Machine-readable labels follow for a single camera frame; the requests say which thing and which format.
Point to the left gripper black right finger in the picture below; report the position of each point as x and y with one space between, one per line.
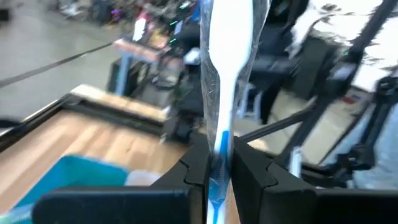
295 207

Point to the clear plastic bin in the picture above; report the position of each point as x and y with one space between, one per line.
141 179

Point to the black aluminium table frame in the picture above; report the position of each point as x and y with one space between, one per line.
109 112

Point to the teal plastic bin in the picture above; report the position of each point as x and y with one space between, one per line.
71 177

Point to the blue toothbrush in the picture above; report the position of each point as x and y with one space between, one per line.
228 62

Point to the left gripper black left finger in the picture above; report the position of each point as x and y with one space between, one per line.
140 207

